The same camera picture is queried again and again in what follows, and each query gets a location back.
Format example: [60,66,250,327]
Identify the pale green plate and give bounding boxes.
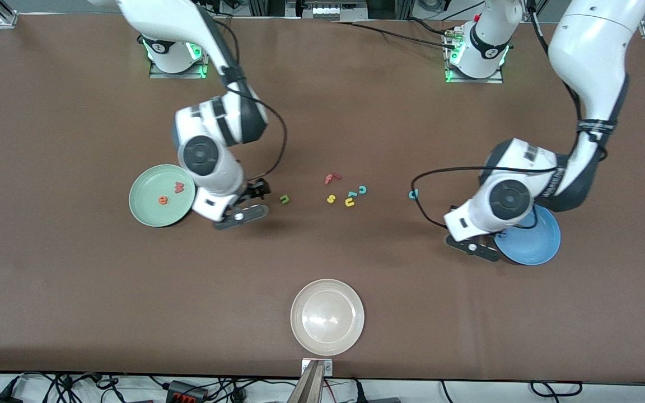
[129,164,196,228]

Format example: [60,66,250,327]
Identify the blue plate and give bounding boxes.
[493,204,562,266]

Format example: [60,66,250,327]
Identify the beige plate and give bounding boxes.
[290,279,366,357]

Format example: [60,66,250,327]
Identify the grey control box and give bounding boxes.
[299,0,369,22]

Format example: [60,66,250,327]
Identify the red and black connector box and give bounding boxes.
[166,380,209,403]

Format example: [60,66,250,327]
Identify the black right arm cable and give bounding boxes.
[197,0,288,182]

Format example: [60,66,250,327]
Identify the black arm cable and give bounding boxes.
[410,0,609,231]
[197,0,288,182]

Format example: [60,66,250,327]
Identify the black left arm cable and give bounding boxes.
[410,0,609,231]

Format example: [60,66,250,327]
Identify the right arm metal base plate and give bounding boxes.
[149,24,213,79]

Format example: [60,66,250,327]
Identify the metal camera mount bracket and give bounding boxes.
[287,358,334,403]

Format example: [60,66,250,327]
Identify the black cable on table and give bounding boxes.
[328,20,459,50]

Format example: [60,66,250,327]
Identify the aluminium frame post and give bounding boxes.
[0,0,19,29]

